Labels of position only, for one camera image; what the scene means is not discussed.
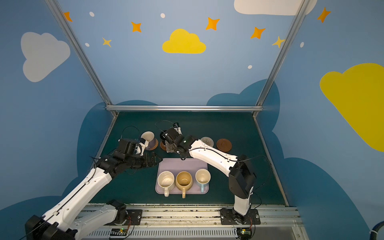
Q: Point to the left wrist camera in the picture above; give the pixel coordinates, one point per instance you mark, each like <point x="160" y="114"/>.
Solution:
<point x="129" y="147"/>

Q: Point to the left aluminium frame post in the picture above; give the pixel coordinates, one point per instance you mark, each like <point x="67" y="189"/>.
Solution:
<point x="64" y="24"/>

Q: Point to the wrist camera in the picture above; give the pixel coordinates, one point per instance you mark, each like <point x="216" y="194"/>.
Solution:
<point x="172" y="133"/>
<point x="129" y="147"/>

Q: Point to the right circuit board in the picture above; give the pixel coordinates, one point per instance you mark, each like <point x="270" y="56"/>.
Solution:
<point x="244" y="234"/>

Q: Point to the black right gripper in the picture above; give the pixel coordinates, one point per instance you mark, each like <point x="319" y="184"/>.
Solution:
<point x="167" y="141"/>

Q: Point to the left circuit board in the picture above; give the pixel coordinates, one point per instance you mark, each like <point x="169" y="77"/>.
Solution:
<point x="120" y="233"/>

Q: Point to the beige woven coaster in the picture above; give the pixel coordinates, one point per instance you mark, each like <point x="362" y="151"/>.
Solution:
<point x="208" y="141"/>

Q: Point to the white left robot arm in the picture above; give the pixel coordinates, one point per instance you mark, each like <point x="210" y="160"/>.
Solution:
<point x="59" y="222"/>

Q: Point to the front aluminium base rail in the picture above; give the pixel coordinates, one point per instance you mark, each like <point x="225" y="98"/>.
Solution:
<point x="193" y="221"/>

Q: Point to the right aluminium frame post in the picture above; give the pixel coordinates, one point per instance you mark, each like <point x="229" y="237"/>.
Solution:
<point x="292" y="32"/>

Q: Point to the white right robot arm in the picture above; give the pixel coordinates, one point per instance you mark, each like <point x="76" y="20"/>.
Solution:
<point x="238" y="169"/>

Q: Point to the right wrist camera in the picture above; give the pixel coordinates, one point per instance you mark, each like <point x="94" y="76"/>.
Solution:
<point x="172" y="133"/>

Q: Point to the purple mug cream inside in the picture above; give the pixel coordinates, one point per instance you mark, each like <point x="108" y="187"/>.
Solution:
<point x="147" y="137"/>

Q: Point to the circuit board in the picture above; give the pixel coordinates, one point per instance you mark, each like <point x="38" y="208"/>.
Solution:
<point x="120" y="233"/>
<point x="244" y="234"/>

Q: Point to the horizontal aluminium frame rail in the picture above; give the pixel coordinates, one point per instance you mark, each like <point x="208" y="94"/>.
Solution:
<point x="142" y="108"/>

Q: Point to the aluminium frame post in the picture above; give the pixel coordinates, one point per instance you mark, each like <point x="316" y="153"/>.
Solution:
<point x="64" y="24"/>
<point x="292" y="32"/>

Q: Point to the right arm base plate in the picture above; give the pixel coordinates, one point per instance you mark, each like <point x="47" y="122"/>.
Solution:
<point x="231" y="217"/>

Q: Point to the lilac serving tray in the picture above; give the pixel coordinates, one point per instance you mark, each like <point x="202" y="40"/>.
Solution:
<point x="176" y="166"/>

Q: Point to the light blue mug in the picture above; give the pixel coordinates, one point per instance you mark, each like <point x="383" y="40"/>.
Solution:
<point x="202" y="178"/>

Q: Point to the yellow mug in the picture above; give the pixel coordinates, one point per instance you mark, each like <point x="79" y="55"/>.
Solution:
<point x="184" y="182"/>

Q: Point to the tan woven coaster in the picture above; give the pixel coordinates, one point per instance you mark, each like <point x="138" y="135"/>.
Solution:
<point x="153" y="144"/>

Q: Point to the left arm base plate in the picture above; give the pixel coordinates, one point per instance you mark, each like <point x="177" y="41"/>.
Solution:
<point x="133" y="217"/>

